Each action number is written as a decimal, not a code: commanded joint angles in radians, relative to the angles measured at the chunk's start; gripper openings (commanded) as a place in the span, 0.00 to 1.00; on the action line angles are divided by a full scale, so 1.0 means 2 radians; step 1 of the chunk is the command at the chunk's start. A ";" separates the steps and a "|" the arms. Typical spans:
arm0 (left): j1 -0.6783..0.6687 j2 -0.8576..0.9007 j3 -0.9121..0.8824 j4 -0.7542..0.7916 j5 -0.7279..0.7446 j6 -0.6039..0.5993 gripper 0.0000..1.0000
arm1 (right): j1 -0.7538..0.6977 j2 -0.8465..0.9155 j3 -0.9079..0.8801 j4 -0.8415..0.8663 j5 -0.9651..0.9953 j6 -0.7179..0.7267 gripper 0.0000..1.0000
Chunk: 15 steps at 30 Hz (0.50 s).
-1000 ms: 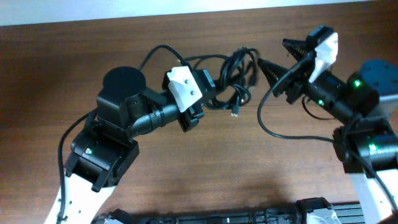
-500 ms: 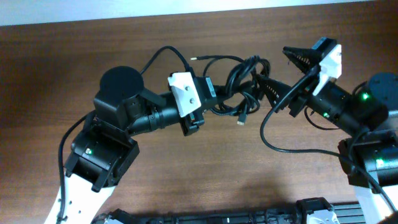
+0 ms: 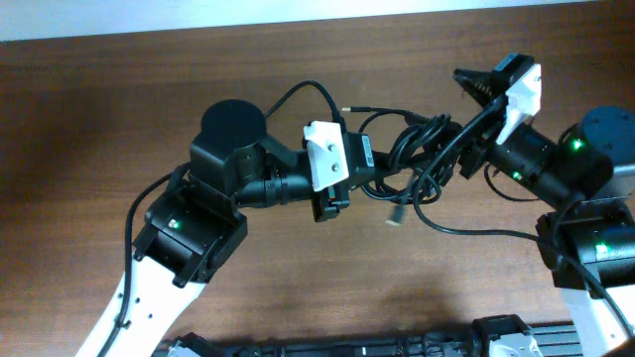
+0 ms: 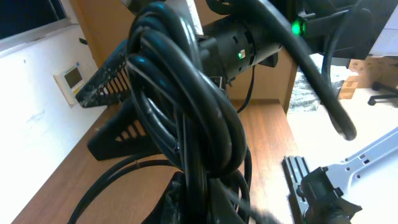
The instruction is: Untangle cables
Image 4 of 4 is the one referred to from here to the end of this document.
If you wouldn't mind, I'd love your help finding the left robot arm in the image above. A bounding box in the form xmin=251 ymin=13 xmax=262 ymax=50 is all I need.
xmin=144 ymin=129 xmax=397 ymax=223

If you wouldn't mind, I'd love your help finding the cardboard box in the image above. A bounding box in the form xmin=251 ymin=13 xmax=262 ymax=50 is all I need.
xmin=338 ymin=76 xmax=360 ymax=100

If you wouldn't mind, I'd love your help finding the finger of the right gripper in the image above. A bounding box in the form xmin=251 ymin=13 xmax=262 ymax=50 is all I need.
xmin=76 ymin=40 xmax=131 ymax=108
xmin=87 ymin=98 xmax=160 ymax=161

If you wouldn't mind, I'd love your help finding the dark window pane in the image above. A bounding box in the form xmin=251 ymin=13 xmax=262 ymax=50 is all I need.
xmin=0 ymin=0 xmax=67 ymax=39

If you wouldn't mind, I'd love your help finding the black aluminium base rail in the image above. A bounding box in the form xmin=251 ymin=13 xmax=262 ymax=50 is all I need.
xmin=282 ymin=156 xmax=310 ymax=224

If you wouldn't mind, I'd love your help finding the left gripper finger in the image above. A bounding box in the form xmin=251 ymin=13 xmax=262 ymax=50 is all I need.
xmin=149 ymin=172 xmax=239 ymax=224

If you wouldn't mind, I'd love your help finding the white wall thermostat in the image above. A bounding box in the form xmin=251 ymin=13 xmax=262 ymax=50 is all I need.
xmin=53 ymin=62 xmax=86 ymax=108

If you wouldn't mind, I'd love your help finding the right camera cable black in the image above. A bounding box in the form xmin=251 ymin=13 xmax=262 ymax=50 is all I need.
xmin=236 ymin=65 xmax=256 ymax=114

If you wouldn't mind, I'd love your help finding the black usb cable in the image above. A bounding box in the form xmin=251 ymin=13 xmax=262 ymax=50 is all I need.
xmin=67 ymin=0 xmax=358 ymax=224

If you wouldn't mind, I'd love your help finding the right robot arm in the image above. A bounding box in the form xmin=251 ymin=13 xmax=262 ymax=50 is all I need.
xmin=76 ymin=1 xmax=357 ymax=171

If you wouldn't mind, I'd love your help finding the black office chair base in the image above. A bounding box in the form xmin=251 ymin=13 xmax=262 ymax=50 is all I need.
xmin=367 ymin=80 xmax=398 ymax=107

